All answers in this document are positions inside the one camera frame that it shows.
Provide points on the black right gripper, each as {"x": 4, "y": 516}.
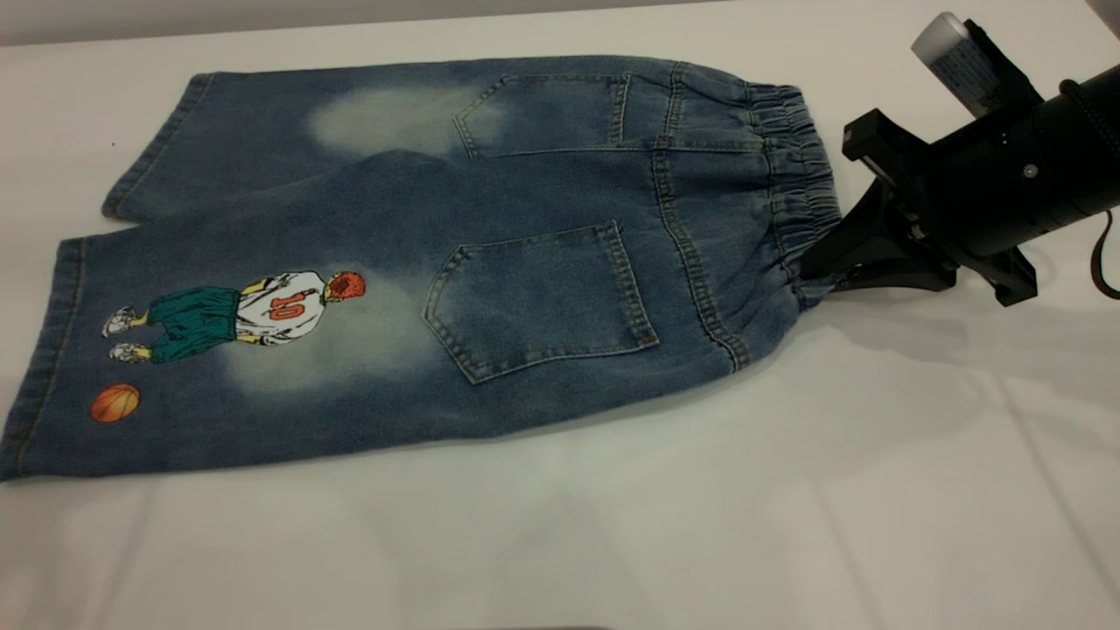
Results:
{"x": 962, "y": 201}

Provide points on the blue denim shorts with print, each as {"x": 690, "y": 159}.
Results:
{"x": 525, "y": 219}

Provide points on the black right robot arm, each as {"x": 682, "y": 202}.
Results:
{"x": 1076, "y": 149}

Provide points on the grey cylindrical right wrist camera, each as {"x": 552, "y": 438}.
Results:
{"x": 954, "y": 61}

